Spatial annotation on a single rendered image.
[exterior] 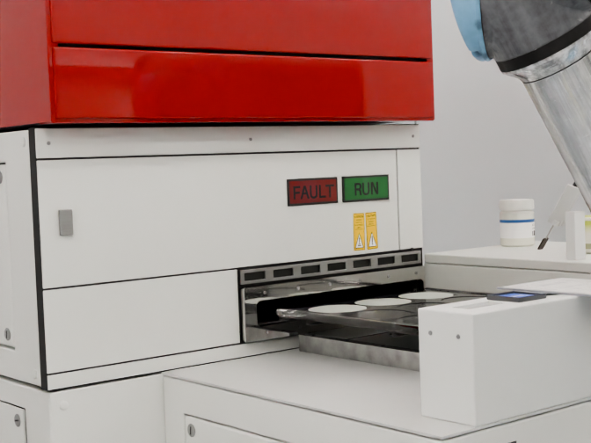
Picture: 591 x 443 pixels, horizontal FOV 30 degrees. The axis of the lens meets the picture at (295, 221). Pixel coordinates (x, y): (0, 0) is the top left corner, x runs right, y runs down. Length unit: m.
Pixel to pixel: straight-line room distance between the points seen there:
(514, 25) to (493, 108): 3.45
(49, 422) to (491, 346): 0.71
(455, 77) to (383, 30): 2.41
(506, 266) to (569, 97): 0.88
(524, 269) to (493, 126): 2.62
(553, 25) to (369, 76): 0.89
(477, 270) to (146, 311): 0.65
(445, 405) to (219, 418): 0.43
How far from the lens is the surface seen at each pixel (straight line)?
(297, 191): 1.97
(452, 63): 4.46
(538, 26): 1.17
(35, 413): 1.79
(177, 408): 1.80
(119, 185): 1.77
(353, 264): 2.06
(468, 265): 2.11
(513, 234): 2.29
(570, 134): 1.22
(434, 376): 1.42
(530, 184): 4.79
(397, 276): 2.13
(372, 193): 2.09
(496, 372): 1.41
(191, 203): 1.84
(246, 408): 1.65
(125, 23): 1.74
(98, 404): 1.78
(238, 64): 1.85
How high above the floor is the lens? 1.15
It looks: 3 degrees down
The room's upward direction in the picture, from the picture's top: 2 degrees counter-clockwise
